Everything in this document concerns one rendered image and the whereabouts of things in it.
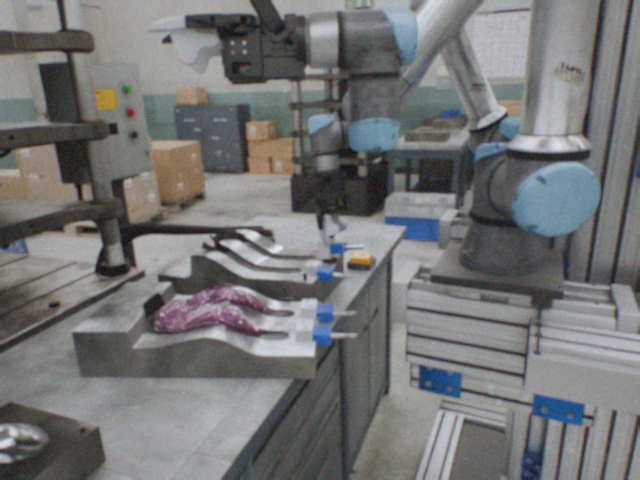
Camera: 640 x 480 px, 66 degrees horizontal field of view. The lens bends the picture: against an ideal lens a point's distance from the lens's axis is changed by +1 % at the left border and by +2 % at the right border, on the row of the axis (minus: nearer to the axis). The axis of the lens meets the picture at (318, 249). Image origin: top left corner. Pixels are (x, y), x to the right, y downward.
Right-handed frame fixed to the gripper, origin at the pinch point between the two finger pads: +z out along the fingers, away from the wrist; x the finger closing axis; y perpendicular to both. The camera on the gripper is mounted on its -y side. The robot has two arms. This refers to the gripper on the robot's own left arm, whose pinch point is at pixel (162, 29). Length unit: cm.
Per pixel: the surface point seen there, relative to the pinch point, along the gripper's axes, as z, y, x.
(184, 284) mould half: 18, 54, 65
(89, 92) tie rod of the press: 45, -3, 80
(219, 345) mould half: 0, 55, 21
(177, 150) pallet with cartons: 131, 6, 507
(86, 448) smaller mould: 17, 62, -4
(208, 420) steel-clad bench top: 1, 65, 9
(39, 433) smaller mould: 25, 60, -1
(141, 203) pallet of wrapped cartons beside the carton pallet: 152, 59, 427
